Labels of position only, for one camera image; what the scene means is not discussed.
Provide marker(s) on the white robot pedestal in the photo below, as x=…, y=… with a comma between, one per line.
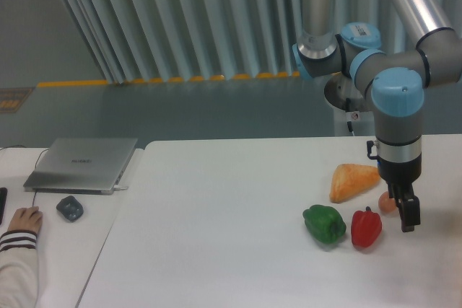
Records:
x=351, y=115

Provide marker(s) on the person's hand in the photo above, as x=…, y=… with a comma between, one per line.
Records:
x=26, y=220

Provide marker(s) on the black phone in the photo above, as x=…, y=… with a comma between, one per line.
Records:
x=3, y=198

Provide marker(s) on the triangular bread pastry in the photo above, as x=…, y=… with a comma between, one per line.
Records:
x=349, y=180

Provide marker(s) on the white striped sleeve forearm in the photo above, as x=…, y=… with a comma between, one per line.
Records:
x=19, y=269

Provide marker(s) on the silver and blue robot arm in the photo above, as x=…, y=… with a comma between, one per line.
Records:
x=392, y=85

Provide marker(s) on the brown egg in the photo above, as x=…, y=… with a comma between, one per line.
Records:
x=386, y=204

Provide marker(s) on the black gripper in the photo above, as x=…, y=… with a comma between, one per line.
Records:
x=400, y=165

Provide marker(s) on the dark grey small tray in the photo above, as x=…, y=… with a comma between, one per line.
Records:
x=70, y=208

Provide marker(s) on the green bell pepper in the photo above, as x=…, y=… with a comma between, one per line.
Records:
x=324, y=223

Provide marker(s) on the white folding partition screen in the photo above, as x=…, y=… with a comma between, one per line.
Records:
x=197, y=39

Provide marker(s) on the silver closed laptop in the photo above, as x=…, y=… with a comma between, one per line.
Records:
x=82, y=165

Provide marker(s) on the red bell pepper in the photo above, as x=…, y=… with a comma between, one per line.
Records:
x=365, y=228

